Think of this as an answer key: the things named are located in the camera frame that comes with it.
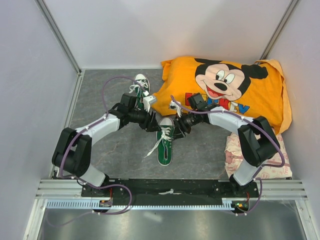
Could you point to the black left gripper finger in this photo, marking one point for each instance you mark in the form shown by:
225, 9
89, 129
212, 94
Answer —
149, 127
153, 119

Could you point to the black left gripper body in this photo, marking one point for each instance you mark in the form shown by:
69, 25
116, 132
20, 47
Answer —
139, 117

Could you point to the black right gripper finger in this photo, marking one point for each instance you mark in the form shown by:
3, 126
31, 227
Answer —
177, 132
185, 131

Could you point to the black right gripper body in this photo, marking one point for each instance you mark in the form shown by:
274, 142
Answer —
187, 121

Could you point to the white shoelace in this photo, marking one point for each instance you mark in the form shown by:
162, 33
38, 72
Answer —
165, 136

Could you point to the green canvas sneaker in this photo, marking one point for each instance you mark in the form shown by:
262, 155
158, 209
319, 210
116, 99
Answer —
164, 150
142, 89

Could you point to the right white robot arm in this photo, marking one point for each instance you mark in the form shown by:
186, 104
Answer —
258, 142

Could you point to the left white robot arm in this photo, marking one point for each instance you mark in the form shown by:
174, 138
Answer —
73, 151

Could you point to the pink patterned white cloth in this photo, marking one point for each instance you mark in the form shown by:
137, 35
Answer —
234, 157

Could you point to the orange Mickey Mouse cloth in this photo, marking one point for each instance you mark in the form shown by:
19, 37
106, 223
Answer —
249, 90

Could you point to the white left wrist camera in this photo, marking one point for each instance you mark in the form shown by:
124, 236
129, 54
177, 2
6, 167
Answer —
148, 101

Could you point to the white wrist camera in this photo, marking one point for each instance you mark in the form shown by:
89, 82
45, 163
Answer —
176, 106
148, 101

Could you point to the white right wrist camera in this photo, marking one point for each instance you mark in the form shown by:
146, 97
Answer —
176, 106

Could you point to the white cable tie on rail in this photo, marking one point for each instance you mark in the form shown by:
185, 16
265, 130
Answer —
170, 192

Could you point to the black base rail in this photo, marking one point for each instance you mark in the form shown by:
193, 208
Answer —
120, 188

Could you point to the grey slotted cable duct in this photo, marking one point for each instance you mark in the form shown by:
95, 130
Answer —
95, 204

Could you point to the aluminium frame rail front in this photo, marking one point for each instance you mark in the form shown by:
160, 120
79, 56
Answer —
272, 190

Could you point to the left aluminium corner post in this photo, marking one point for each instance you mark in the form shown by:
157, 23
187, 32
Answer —
58, 34

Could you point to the aluminium corner post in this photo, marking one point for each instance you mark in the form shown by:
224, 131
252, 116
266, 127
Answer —
293, 4
58, 34

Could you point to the right aluminium corner post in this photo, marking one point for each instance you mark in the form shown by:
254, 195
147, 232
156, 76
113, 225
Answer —
293, 4

